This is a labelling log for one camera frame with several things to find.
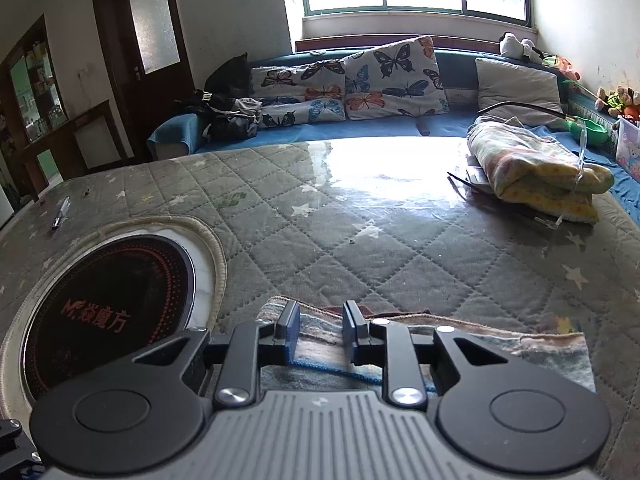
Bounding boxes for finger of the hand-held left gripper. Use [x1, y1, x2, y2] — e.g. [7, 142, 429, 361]
[0, 417, 47, 480]

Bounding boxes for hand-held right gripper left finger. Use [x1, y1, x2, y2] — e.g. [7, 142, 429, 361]
[131, 301, 301, 408]

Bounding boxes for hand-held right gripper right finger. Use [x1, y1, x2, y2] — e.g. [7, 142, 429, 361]
[342, 300, 511, 407]

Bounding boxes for striped blue beige garment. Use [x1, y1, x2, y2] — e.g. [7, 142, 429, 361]
[255, 296, 598, 396]

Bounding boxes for dark clothes pile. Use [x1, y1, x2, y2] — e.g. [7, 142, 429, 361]
[175, 89, 263, 142]

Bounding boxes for round black induction cooker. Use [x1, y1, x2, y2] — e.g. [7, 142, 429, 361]
[20, 232, 196, 406]

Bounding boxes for blue sofa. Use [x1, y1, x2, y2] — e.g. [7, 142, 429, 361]
[147, 47, 640, 211]

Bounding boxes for flat butterfly print cushion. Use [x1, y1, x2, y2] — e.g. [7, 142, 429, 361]
[257, 97, 347, 127]

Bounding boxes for folded yellow patterned blanket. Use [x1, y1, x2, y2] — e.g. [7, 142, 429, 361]
[467, 115, 615, 224]

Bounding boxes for wide butterfly print cushion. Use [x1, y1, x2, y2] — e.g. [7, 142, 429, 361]
[248, 59, 347, 102]

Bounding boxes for large butterfly print cushion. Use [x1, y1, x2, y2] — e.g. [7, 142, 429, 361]
[342, 36, 451, 121]

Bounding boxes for black bag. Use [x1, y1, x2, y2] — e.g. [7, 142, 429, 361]
[205, 52, 249, 101]

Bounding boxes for dark wooden desk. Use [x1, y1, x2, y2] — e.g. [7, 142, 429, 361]
[22, 100, 133, 181]

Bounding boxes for grey pillow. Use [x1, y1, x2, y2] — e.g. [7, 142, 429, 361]
[474, 57, 565, 116]

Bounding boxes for brown door with frosted glass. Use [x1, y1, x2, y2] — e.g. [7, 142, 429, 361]
[90, 0, 196, 162]

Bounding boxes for green plastic scoop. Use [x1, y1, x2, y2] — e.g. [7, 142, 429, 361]
[477, 101, 610, 147]

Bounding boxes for black white plush toy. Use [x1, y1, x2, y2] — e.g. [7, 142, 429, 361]
[500, 31, 546, 65]

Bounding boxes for wooden display cabinet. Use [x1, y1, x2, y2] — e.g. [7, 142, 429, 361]
[0, 15, 68, 201]

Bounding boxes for clear plastic storage box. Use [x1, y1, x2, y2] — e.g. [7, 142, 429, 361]
[614, 114, 640, 181]

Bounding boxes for pink plush toy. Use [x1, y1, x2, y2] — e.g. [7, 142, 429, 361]
[542, 54, 581, 81]

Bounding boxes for group of small bottles boxes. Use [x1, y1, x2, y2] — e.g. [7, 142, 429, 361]
[25, 42, 66, 133]

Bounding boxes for group of small plush toys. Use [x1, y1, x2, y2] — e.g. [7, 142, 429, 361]
[595, 85, 640, 121]

